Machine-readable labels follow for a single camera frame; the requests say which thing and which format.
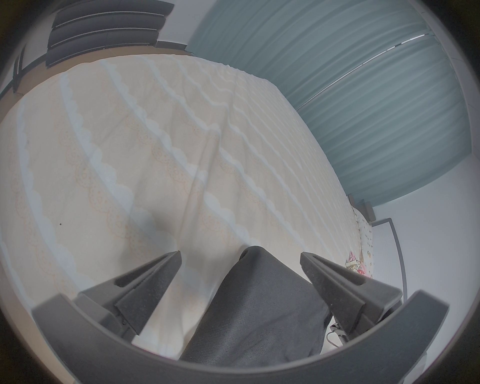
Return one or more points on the blue-green curtain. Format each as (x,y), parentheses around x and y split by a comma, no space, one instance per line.
(393,131)
(281,37)

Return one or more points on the black chest of drawers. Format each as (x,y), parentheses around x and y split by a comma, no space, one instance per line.
(105,33)

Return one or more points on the white printed pillow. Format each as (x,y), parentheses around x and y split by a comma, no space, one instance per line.
(366,240)

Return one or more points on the grey bedside table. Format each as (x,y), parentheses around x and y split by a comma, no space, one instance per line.
(365,210)

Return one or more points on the bed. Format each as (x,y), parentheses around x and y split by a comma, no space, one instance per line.
(150,150)

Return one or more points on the black T-shirt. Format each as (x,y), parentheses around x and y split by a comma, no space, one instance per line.
(255,307)

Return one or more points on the pile of clothes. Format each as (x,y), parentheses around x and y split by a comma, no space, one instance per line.
(355,264)

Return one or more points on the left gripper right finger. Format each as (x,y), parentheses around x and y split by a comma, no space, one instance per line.
(345,296)

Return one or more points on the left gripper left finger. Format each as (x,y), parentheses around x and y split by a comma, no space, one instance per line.
(146,296)

